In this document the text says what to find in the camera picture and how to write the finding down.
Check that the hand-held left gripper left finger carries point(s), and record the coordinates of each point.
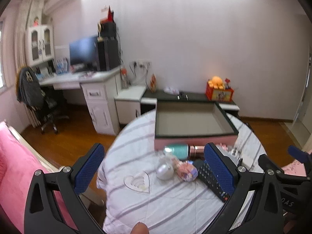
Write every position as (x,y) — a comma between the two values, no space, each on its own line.
(89,168)

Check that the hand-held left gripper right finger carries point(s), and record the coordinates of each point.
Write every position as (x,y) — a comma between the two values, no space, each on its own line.
(217,168)

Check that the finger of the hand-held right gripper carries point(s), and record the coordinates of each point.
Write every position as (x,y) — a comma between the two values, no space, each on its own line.
(268,164)
(297,153)

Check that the black remote control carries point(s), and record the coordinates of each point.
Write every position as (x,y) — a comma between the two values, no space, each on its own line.
(207,175)

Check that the pink patterned toy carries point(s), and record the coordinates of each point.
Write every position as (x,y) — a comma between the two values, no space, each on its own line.
(186,171)

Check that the white plastic bag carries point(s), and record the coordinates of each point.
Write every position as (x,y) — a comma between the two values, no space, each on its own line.
(168,158)

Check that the silver ball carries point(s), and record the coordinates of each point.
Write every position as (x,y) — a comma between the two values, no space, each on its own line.
(164,171)

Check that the pink box with dark rim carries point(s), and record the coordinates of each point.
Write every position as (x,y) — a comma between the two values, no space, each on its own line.
(185,120)

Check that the person's left hand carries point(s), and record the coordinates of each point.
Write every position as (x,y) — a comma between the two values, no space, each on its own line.
(140,228)

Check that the pink white block toy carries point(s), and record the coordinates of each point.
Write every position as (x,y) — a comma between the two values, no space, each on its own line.
(225,147)

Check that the clear plastic bag with key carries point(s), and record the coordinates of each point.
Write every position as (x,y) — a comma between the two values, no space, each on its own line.
(236,154)

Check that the rose gold cylinder container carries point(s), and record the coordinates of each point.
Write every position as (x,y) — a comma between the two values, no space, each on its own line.
(197,151)

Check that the teal case with clear cover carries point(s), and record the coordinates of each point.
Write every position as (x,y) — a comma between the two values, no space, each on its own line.
(175,150)

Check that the white door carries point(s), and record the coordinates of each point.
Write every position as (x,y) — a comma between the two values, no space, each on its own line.
(303,107)

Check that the white bed footboard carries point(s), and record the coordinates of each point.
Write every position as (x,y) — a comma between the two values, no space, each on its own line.
(26,143)

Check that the pink blanket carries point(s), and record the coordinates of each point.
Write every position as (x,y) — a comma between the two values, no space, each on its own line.
(19,175)

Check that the white desk with drawers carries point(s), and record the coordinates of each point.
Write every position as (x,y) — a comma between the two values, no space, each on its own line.
(97,95)

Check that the red printed box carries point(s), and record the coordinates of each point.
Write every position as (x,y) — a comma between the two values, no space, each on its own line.
(219,94)

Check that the black office chair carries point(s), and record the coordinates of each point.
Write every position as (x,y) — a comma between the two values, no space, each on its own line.
(48,104)

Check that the dark low cabinet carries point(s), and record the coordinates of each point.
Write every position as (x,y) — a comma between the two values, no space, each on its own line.
(195,96)

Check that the white radiator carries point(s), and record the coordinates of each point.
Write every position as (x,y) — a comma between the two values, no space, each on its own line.
(31,117)

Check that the white nightstand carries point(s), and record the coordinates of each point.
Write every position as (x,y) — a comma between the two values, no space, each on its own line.
(129,102)

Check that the white pink packet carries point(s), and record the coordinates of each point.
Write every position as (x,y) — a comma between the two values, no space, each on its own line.
(171,90)

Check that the bottle with orange cap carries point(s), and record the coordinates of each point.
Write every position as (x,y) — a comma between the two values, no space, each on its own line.
(124,79)

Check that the grey jacket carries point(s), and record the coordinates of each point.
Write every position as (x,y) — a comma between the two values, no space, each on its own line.
(26,85)

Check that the black computer tower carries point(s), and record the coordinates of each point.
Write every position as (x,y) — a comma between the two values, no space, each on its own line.
(109,54)

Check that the black computer monitor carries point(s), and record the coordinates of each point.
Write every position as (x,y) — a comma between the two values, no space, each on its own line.
(82,51)

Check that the white hutch cabinet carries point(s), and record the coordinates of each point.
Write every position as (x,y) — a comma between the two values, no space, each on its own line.
(40,45)

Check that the black box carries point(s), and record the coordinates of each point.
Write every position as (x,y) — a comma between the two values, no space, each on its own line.
(108,30)

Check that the pale curtain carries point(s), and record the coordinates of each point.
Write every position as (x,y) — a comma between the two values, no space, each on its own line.
(24,29)

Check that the red paper decoration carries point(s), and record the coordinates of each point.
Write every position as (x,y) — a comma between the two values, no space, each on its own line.
(109,14)

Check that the white air conditioner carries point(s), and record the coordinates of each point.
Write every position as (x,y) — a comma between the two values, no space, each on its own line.
(61,1)

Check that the white wall socket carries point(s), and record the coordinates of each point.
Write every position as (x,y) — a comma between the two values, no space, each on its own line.
(141,64)

